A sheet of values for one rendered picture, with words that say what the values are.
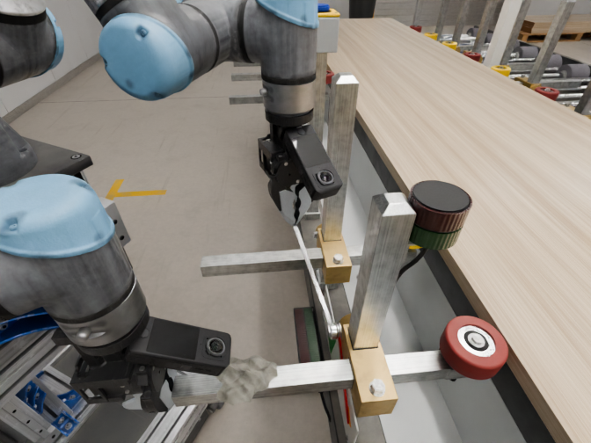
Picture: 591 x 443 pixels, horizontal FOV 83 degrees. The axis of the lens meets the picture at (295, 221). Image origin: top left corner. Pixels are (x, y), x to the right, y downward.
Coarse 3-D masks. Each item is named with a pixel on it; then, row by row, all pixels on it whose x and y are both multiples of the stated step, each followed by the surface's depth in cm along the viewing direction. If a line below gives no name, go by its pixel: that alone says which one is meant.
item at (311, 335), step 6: (306, 312) 73; (306, 318) 71; (312, 318) 71; (306, 324) 70; (312, 324) 70; (312, 330) 69; (312, 336) 68; (312, 342) 67; (312, 348) 66; (312, 354) 65; (318, 354) 65; (312, 360) 64; (318, 360) 64
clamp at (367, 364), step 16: (352, 352) 48; (368, 352) 48; (352, 368) 46; (368, 368) 46; (384, 368) 46; (368, 384) 44; (384, 384) 44; (368, 400) 43; (384, 400) 43; (368, 416) 46
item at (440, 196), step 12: (420, 192) 34; (432, 192) 34; (444, 192) 34; (456, 192) 34; (420, 204) 32; (432, 204) 32; (444, 204) 32; (456, 204) 32; (468, 204) 32; (420, 252) 39; (408, 264) 40
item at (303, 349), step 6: (300, 312) 73; (300, 318) 71; (300, 324) 70; (300, 330) 69; (300, 336) 68; (306, 336) 68; (300, 342) 67; (306, 342) 67; (300, 348) 66; (306, 348) 66; (300, 354) 65; (306, 354) 65; (306, 360) 64
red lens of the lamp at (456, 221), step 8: (416, 184) 35; (416, 200) 33; (416, 208) 33; (424, 208) 32; (416, 216) 33; (424, 216) 32; (432, 216) 32; (440, 216) 32; (448, 216) 31; (456, 216) 32; (464, 216) 32; (424, 224) 33; (432, 224) 32; (440, 224) 32; (448, 224) 32; (456, 224) 32
